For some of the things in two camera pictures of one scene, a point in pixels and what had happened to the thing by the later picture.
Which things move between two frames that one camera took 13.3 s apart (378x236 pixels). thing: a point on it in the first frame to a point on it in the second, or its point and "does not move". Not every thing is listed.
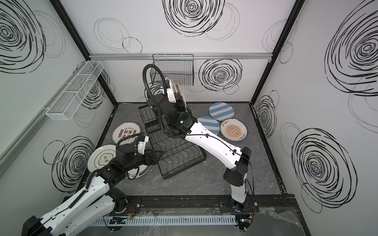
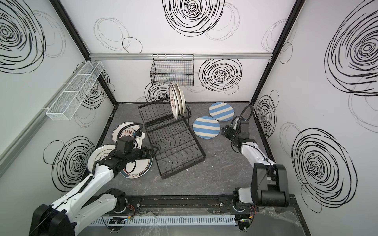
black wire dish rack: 179,153 does not move
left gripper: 154,161 to 145,155
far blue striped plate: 221,111 does not move
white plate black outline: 100,155 does not move
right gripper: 182,106 to 228,131
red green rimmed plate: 142,169 does not move
